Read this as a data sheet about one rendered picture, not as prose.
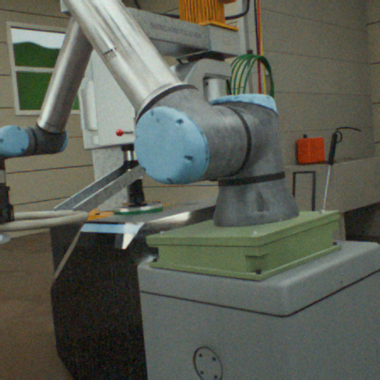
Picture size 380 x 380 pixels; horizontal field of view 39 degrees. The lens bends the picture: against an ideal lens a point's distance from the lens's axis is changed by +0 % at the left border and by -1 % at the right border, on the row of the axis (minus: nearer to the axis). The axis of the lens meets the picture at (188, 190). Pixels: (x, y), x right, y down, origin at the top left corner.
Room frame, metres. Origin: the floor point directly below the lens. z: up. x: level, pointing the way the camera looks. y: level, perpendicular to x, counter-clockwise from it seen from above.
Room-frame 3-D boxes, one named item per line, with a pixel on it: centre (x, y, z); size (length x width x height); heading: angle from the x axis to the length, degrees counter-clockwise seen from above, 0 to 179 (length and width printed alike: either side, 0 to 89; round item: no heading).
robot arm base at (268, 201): (1.20, -0.14, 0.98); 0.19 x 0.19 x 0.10
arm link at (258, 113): (1.19, -0.13, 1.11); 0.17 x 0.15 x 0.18; 136
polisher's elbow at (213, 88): (2.94, -0.15, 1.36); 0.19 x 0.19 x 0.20
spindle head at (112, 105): (2.47, 0.19, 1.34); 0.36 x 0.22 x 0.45; 144
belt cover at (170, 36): (2.69, 0.03, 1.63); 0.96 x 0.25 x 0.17; 144
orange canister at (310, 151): (5.62, -1.33, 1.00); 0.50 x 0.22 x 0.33; 136
